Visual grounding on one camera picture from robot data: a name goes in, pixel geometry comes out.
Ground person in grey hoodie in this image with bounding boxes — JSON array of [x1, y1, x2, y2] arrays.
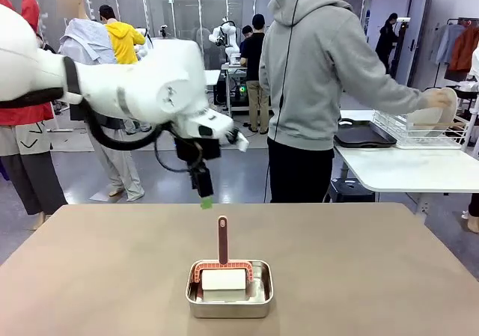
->
[[258, 0, 454, 204]]

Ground white side table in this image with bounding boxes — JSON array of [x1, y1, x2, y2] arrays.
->
[[334, 109, 479, 217]]

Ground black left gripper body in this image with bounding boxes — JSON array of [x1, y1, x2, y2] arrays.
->
[[174, 137, 222, 178]]

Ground black clothes rack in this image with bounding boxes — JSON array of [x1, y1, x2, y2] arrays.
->
[[422, 16, 479, 97]]

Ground person dressed all black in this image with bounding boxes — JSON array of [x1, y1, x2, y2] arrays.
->
[[375, 13, 400, 76]]

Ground thin black hanging cable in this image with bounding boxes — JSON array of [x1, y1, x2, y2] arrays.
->
[[263, 0, 308, 204]]

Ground pale blue hanging shirt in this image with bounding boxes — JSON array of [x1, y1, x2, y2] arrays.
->
[[430, 24, 465, 66]]

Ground person's right hand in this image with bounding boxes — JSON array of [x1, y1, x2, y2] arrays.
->
[[424, 88, 452, 109]]

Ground dark brown serving tray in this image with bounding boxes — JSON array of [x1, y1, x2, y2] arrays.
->
[[334, 120, 397, 149]]

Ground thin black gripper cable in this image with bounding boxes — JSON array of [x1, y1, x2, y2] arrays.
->
[[154, 133, 194, 173]]

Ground white wire dish rack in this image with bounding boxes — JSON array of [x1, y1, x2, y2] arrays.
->
[[372, 109, 471, 150]]

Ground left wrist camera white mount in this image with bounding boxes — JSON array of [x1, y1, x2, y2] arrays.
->
[[224, 128, 250, 153]]

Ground black tripod stand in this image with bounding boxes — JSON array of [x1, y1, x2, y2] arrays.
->
[[388, 16, 412, 79]]

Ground person in yellow hoodie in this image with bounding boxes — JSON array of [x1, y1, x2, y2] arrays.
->
[[99, 4, 147, 66]]

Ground person's right forearm grey sleeve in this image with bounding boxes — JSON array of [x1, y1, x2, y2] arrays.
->
[[373, 77, 427, 114]]

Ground black stool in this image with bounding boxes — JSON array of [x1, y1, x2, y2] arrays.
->
[[329, 177, 376, 204]]

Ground stainless steel rectangular container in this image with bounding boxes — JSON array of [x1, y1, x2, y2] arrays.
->
[[185, 260, 275, 319]]

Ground metal equipment cart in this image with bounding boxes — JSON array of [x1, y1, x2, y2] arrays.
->
[[220, 61, 270, 117]]

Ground person black shirt khaki trousers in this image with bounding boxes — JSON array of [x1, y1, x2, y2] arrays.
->
[[239, 13, 271, 134]]

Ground grey open door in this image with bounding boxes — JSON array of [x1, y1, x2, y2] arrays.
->
[[396, 0, 429, 90]]

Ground mannequin in red jacket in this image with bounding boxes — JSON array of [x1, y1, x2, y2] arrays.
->
[[0, 0, 69, 232]]

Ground orange hanging jacket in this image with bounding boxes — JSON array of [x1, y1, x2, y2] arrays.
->
[[448, 25, 479, 73]]

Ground pink brown lint roller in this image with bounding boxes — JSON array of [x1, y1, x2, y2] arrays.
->
[[190, 215, 254, 292]]

